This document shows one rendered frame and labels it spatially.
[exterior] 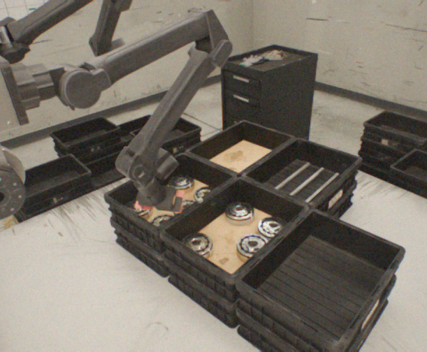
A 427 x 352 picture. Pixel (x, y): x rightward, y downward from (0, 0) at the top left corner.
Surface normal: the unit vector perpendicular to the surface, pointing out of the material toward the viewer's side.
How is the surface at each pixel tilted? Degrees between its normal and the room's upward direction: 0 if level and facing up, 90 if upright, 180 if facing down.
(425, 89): 90
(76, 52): 90
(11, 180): 90
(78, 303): 0
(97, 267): 0
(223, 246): 0
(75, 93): 88
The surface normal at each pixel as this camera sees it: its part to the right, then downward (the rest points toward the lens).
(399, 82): -0.76, 0.38
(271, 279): -0.04, -0.84
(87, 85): 0.64, 0.37
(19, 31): -0.19, 0.11
